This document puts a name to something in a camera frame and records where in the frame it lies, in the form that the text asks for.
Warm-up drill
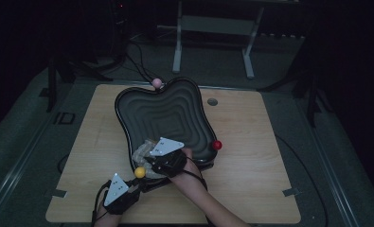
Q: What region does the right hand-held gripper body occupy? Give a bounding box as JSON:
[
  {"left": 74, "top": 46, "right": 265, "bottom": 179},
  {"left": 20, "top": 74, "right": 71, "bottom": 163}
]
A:
[{"left": 144, "top": 136, "right": 188, "bottom": 178}]

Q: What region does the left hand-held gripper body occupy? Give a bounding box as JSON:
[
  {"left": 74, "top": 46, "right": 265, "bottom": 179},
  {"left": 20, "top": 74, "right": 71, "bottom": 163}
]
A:
[{"left": 103, "top": 172, "right": 142, "bottom": 216}]

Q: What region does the grey fluffy cloth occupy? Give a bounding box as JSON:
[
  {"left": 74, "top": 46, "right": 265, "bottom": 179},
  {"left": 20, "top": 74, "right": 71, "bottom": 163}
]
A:
[{"left": 132, "top": 138, "right": 164, "bottom": 178}]

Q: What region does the black wavy tray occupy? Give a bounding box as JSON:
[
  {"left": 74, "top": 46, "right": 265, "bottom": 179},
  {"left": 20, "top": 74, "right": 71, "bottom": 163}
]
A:
[{"left": 114, "top": 77, "right": 220, "bottom": 193}]

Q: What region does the person's right hand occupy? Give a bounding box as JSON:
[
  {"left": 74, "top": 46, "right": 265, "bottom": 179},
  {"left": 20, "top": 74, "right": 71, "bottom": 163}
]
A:
[{"left": 169, "top": 147, "right": 205, "bottom": 187}]

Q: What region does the person's left hand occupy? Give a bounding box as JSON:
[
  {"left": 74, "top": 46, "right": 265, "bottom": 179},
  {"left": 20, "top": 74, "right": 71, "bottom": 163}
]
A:
[{"left": 94, "top": 203, "right": 121, "bottom": 227}]

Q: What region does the grey tape strip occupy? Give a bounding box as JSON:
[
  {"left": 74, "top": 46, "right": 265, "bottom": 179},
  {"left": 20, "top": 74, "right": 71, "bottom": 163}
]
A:
[
  {"left": 282, "top": 187, "right": 302, "bottom": 197},
  {"left": 50, "top": 188, "right": 68, "bottom": 199}
]

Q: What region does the black tripod stand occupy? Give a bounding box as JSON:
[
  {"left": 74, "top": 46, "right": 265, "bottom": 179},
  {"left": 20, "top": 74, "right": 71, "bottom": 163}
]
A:
[
  {"left": 45, "top": 53, "right": 126, "bottom": 113},
  {"left": 258, "top": 31, "right": 323, "bottom": 129}
]

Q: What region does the left hand-held gripper cable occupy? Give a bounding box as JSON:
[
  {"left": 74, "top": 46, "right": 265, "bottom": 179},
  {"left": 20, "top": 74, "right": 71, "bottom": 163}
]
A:
[{"left": 91, "top": 179, "right": 113, "bottom": 226}]

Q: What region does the hand-held gripper cable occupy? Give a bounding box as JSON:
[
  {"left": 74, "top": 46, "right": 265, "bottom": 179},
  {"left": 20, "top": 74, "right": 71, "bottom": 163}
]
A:
[
  {"left": 162, "top": 155, "right": 209, "bottom": 192},
  {"left": 91, "top": 179, "right": 113, "bottom": 226}
]

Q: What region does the right hand-held gripper cable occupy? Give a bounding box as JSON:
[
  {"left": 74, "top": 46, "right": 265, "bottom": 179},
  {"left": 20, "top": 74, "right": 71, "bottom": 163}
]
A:
[{"left": 162, "top": 155, "right": 209, "bottom": 192}]

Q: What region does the black floor cable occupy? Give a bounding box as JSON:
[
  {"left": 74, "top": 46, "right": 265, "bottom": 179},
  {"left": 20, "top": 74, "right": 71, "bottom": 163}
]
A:
[
  {"left": 57, "top": 154, "right": 69, "bottom": 174},
  {"left": 124, "top": 53, "right": 155, "bottom": 82},
  {"left": 275, "top": 134, "right": 330, "bottom": 227},
  {"left": 129, "top": 40, "right": 167, "bottom": 83}
]

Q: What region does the white metal stand frame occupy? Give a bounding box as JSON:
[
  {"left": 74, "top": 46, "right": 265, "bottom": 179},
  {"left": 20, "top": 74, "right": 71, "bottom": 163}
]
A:
[{"left": 157, "top": 0, "right": 306, "bottom": 79}]

